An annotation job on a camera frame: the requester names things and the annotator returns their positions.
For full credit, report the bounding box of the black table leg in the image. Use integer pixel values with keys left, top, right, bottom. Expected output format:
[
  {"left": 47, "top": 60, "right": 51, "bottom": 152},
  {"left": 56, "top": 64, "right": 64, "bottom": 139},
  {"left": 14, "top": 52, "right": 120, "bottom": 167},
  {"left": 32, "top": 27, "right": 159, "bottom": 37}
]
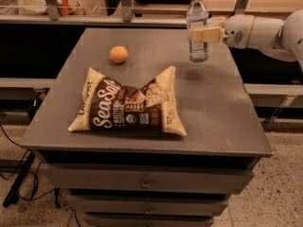
[{"left": 3, "top": 152, "right": 35, "bottom": 207}]

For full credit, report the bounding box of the grey metal shelf rail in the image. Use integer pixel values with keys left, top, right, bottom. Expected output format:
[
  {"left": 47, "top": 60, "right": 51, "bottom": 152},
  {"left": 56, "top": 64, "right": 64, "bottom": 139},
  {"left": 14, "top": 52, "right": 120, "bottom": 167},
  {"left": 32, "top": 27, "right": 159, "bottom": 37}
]
[{"left": 0, "top": 0, "right": 303, "bottom": 30}]

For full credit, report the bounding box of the clear plastic water bottle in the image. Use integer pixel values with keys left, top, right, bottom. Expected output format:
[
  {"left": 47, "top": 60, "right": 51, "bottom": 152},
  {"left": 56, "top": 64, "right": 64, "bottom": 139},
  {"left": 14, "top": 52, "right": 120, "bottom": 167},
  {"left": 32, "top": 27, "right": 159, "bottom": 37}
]
[{"left": 187, "top": 0, "right": 208, "bottom": 62}]

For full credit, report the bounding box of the brown sea salt chip bag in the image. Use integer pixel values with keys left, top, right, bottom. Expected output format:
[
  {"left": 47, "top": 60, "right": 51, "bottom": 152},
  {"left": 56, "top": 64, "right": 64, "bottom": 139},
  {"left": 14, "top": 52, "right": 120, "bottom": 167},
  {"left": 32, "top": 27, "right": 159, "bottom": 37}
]
[{"left": 68, "top": 66, "right": 187, "bottom": 136}]

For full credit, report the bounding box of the plastic bag on shelf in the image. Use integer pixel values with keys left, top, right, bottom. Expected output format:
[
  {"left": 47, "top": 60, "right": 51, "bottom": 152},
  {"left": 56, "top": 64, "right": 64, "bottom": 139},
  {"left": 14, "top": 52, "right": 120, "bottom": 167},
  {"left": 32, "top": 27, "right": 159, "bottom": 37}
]
[{"left": 19, "top": 0, "right": 85, "bottom": 15}]

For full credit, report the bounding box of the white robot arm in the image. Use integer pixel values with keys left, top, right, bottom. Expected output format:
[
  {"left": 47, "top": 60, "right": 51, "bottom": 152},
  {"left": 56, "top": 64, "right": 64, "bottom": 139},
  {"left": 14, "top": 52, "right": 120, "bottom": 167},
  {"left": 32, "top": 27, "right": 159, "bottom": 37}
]
[{"left": 187, "top": 10, "right": 303, "bottom": 70}]

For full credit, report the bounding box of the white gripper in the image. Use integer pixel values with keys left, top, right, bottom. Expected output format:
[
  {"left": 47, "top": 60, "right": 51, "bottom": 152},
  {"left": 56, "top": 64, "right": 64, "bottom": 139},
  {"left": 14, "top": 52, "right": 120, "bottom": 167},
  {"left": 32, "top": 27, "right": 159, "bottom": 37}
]
[{"left": 190, "top": 14, "right": 255, "bottom": 49}]

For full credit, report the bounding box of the orange fruit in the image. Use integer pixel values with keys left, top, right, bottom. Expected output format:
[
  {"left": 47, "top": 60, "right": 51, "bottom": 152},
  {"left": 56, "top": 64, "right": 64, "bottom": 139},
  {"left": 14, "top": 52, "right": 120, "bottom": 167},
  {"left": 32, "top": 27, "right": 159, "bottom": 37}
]
[{"left": 110, "top": 46, "right": 129, "bottom": 63}]

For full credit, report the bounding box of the black floor cable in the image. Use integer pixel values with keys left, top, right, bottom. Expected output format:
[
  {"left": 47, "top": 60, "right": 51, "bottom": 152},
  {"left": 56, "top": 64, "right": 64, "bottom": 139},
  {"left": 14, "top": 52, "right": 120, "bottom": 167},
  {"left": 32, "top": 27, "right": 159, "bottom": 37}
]
[{"left": 0, "top": 116, "right": 60, "bottom": 203}]

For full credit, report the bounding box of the grey metal drawer cabinet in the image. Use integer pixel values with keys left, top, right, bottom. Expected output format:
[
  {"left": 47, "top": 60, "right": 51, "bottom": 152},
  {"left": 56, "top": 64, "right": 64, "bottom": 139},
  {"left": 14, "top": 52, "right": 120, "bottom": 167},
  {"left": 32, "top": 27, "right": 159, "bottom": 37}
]
[{"left": 22, "top": 28, "right": 272, "bottom": 227}]

